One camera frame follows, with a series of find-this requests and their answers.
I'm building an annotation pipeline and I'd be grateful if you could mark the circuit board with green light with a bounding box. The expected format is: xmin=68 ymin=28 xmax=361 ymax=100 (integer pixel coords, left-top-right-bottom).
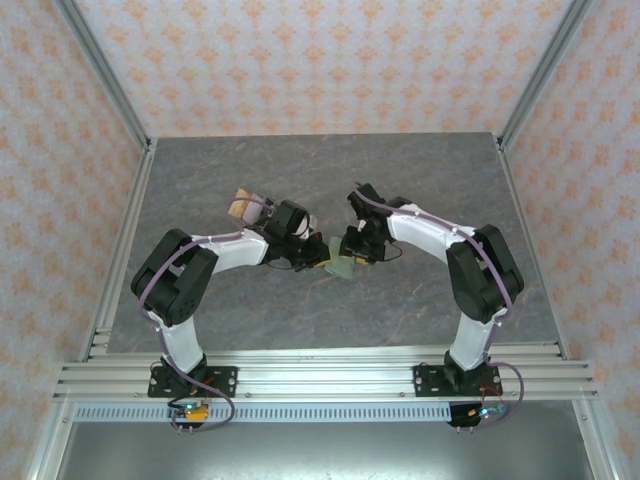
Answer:
xmin=449 ymin=402 xmax=512 ymax=430

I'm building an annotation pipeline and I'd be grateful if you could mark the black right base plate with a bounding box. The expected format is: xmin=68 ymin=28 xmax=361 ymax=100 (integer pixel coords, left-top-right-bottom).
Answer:
xmin=413 ymin=364 xmax=501 ymax=399

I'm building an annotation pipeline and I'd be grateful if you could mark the grey slotted cable duct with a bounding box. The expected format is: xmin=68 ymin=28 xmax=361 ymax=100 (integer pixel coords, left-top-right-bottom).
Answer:
xmin=74 ymin=403 xmax=454 ymax=424

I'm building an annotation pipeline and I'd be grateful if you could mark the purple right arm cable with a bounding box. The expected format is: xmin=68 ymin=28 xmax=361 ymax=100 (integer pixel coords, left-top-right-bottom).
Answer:
xmin=353 ymin=182 xmax=526 ymax=431

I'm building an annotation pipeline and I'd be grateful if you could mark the aluminium side rail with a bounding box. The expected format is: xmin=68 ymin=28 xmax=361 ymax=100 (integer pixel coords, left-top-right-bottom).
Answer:
xmin=493 ymin=133 xmax=571 ymax=361
xmin=77 ymin=138 xmax=159 ymax=361

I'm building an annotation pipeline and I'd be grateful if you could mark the aluminium frame post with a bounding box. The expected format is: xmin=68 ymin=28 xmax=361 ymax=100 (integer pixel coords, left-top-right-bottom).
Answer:
xmin=52 ymin=0 xmax=154 ymax=151
xmin=497 ymin=0 xmax=599 ymax=151

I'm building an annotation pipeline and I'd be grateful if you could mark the green card holder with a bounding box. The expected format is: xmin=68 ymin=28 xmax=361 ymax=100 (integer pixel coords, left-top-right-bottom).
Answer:
xmin=323 ymin=236 xmax=359 ymax=277

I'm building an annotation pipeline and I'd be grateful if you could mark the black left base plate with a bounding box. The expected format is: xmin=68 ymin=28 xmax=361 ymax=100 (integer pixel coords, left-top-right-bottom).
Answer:
xmin=148 ymin=366 xmax=239 ymax=399

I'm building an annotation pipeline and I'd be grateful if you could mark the narrow aluminium cross rail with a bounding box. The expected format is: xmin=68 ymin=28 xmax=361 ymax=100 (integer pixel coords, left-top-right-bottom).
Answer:
xmin=88 ymin=342 xmax=570 ymax=362

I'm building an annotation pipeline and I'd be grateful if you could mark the circuit board with yellow connector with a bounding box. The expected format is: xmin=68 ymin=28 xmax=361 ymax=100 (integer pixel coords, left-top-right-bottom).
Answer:
xmin=167 ymin=398 xmax=211 ymax=422

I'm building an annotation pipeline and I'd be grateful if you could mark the wide aluminium base beam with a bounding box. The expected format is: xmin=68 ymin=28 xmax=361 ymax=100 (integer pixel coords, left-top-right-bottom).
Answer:
xmin=52 ymin=362 xmax=600 ymax=402

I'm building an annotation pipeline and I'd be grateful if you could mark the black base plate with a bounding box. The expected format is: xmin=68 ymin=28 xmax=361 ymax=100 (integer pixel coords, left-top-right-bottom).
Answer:
xmin=413 ymin=364 xmax=501 ymax=399
xmin=148 ymin=366 xmax=239 ymax=399

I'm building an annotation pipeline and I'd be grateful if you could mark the aluminium frame leg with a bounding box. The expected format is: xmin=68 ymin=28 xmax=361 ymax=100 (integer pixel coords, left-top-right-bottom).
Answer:
xmin=572 ymin=399 xmax=619 ymax=480
xmin=24 ymin=399 xmax=76 ymax=480

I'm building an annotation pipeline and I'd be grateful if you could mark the grey metal sheet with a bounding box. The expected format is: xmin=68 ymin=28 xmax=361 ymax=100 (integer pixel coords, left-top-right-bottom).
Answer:
xmin=54 ymin=422 xmax=592 ymax=480

